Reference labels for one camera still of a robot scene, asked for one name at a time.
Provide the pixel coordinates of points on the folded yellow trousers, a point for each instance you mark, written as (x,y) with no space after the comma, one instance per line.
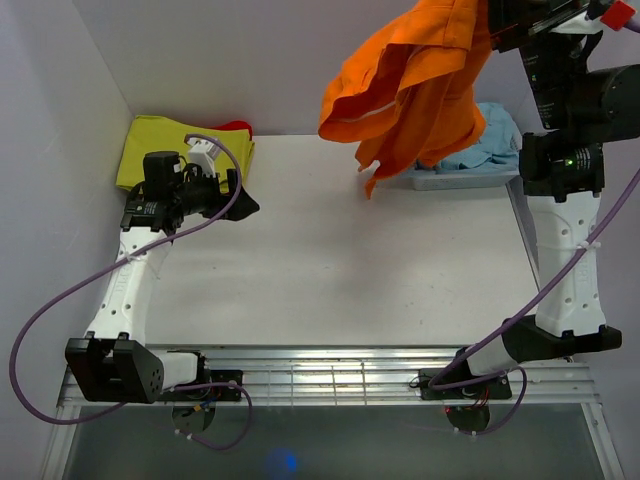
(156,133)

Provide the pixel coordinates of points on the folded red trousers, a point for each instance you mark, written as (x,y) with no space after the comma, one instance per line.
(235,125)

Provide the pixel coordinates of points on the light blue trousers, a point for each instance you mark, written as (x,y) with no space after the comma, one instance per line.
(497,149)

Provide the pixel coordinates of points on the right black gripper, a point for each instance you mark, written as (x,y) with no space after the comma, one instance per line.
(521,22)

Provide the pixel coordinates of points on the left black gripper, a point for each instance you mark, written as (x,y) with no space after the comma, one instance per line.
(196,175)

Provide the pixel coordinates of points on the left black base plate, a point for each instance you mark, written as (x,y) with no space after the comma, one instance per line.
(216,393)

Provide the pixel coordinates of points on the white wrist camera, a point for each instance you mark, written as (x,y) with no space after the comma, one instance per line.
(614,14)
(204,154)

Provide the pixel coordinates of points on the orange trousers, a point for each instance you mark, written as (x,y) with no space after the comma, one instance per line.
(406,95)

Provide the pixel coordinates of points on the aluminium rail frame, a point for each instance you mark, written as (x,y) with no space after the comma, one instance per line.
(332,413)

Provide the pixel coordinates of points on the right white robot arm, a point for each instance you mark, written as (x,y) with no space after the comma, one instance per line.
(563,175)

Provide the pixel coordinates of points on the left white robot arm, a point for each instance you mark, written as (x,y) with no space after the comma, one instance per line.
(111,362)

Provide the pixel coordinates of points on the white plastic basket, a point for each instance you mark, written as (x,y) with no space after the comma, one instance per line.
(423,180)

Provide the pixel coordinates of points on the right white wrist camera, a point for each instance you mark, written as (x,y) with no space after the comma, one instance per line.
(614,14)

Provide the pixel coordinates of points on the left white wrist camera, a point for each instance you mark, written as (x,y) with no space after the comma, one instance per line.
(204,154)

